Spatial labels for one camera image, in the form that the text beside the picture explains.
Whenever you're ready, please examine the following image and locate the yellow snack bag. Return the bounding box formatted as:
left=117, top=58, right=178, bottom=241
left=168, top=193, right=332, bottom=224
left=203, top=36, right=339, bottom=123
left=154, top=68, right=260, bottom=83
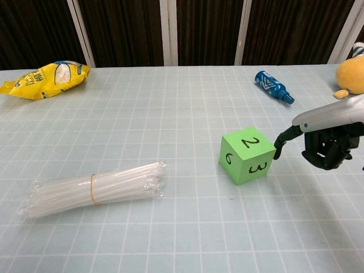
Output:
left=0, top=60, right=91, bottom=101

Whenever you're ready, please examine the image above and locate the white folding screen frame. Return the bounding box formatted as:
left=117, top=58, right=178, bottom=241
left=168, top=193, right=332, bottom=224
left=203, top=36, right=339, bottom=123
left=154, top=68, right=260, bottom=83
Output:
left=67, top=0, right=364, bottom=68

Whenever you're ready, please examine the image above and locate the light blue grid tablecloth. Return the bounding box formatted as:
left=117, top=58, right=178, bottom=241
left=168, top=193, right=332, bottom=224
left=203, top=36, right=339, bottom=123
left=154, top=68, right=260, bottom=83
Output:
left=0, top=64, right=364, bottom=273

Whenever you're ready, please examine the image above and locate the green numbered cube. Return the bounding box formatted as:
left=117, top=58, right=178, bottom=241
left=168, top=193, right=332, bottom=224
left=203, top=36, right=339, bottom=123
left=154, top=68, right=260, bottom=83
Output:
left=218, top=126, right=277, bottom=187

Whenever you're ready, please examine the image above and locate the yellow plush toy striped shirt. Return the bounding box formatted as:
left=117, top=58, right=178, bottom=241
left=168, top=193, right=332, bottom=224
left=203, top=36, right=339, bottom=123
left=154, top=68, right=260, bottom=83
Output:
left=333, top=42, right=364, bottom=100

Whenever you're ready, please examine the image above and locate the bundle of clear straws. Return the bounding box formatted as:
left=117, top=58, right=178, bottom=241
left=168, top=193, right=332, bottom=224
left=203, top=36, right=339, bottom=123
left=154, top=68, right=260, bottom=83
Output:
left=17, top=160, right=169, bottom=219

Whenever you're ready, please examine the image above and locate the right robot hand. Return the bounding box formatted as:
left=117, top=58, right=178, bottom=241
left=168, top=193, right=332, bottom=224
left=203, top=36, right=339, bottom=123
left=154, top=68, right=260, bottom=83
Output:
left=272, top=93, right=364, bottom=171

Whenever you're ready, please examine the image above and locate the blue spray bottle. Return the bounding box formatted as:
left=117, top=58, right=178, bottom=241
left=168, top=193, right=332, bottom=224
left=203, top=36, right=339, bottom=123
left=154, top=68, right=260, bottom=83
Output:
left=254, top=70, right=296, bottom=105

